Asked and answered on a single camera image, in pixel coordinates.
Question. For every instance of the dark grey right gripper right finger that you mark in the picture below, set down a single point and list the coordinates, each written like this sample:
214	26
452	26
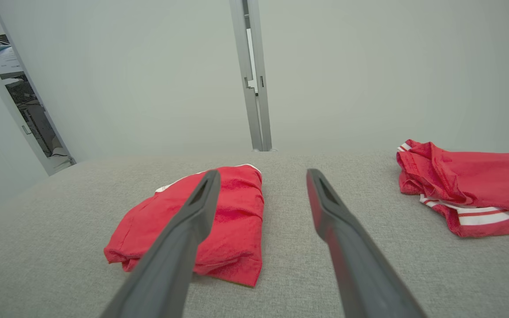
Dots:
360	274

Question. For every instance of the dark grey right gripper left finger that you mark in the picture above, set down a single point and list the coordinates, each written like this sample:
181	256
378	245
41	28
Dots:
170	265

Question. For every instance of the red shorts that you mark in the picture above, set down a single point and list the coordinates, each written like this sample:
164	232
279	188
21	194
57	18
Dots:
237	221

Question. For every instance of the red white basketball jersey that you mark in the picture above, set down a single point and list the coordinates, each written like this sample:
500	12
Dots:
480	176

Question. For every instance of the grey partition edge frame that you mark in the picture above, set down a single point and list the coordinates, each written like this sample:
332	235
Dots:
60	165

